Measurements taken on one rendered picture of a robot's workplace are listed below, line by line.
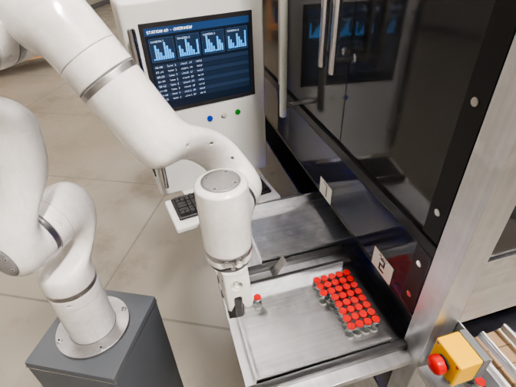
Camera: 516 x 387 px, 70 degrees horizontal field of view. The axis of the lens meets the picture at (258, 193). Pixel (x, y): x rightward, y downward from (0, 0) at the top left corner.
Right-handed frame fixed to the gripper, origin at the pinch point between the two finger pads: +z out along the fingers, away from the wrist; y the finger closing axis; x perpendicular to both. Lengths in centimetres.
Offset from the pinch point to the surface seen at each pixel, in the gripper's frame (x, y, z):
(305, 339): -17.0, 1.6, 22.3
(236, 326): -0.9, 10.6, 22.4
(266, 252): -16.3, 33.6, 22.2
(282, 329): -12.2, 6.2, 22.2
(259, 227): -18, 45, 22
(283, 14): -33, 65, -40
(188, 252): 9, 132, 110
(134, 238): 43, 156, 110
